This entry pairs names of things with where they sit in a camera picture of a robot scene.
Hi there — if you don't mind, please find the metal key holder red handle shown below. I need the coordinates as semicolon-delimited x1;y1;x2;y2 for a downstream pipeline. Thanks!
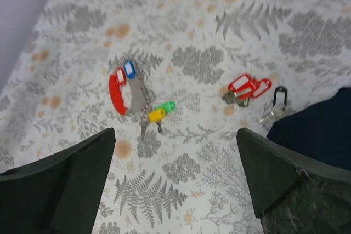
109;59;152;140

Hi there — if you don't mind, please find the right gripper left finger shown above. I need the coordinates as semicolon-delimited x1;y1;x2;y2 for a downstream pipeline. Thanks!
1;128;116;233

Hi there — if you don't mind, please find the green key tag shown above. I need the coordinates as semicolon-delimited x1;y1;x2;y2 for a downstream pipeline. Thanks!
155;101;176;113

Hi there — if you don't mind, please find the dark blue cloth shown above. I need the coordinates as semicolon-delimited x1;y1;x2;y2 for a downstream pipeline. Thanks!
267;87;350;170

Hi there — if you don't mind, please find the red key tag with key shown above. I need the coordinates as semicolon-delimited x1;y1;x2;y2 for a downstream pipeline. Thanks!
116;67;127;85

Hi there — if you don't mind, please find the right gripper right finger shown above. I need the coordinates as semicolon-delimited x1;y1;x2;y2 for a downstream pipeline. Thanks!
236;128;350;233

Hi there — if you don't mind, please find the red key tags bunch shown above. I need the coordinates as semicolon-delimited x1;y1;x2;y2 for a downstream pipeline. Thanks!
222;73;272;107

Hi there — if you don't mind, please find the yellow key tag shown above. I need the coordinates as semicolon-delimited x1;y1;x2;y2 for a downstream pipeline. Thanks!
149;108;167;134

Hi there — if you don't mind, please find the blue key tag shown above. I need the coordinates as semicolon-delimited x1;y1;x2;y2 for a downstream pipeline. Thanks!
123;60;136;79

